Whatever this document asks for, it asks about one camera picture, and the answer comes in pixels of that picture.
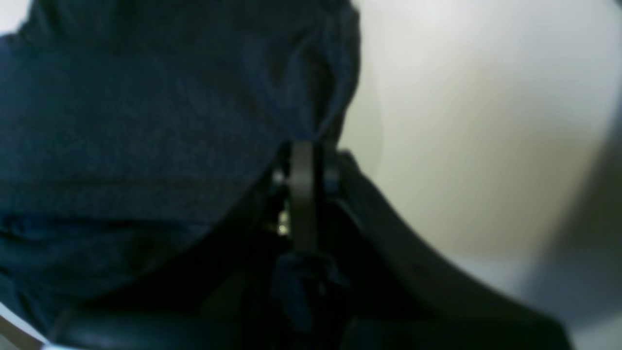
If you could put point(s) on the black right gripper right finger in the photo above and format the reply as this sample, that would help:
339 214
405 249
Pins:
405 295

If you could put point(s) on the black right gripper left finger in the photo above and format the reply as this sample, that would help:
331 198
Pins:
219 291

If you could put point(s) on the black T-shirt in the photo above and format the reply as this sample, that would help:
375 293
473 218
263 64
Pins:
128 128

